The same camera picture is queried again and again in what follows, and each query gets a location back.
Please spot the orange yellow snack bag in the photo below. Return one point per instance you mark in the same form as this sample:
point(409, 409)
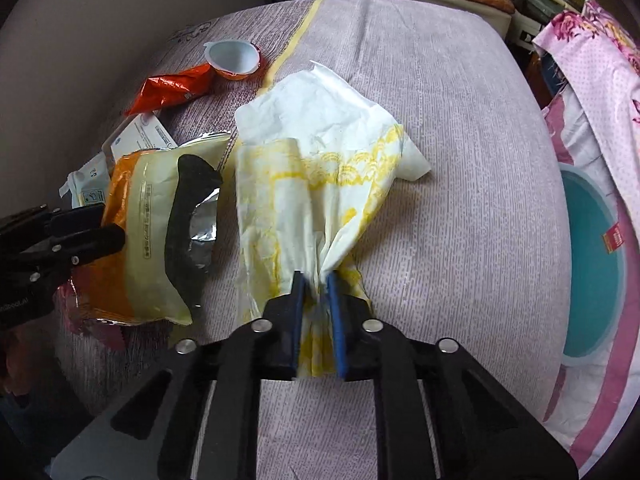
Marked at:
point(145, 210)

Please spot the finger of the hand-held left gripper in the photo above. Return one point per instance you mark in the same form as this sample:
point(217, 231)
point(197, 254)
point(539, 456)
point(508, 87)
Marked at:
point(100, 242)
point(80, 219)

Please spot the pink white bed sheet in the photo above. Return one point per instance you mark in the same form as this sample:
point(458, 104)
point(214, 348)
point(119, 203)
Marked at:
point(590, 410)

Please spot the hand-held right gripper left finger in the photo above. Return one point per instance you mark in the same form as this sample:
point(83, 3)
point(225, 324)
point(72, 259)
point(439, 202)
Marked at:
point(296, 320)

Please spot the yellow white paper wrapper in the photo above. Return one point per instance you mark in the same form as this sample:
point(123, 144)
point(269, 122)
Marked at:
point(320, 160)

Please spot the mauve woven table cloth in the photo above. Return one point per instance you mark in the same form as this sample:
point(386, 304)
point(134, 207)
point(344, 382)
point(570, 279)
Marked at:
point(450, 210)

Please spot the white jelly cup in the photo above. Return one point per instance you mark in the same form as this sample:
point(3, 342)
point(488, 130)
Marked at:
point(232, 57)

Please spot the orange snack wrapper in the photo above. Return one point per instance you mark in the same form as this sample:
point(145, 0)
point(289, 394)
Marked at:
point(170, 87)

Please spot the black audio device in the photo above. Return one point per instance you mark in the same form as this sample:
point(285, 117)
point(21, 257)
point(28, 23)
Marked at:
point(542, 5)

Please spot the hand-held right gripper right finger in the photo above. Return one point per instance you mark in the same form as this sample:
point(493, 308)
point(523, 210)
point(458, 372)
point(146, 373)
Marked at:
point(339, 330)

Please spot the white tissue packet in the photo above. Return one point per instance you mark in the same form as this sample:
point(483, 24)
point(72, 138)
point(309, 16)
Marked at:
point(82, 180)

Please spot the pink snack wrapper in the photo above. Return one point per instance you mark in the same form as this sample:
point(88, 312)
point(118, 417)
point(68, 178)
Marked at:
point(85, 320)

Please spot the pink floral blanket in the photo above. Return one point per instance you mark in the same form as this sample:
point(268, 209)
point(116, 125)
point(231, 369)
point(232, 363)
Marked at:
point(600, 60)

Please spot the white printed carton box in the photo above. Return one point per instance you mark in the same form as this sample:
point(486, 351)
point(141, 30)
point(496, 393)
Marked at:
point(145, 132)

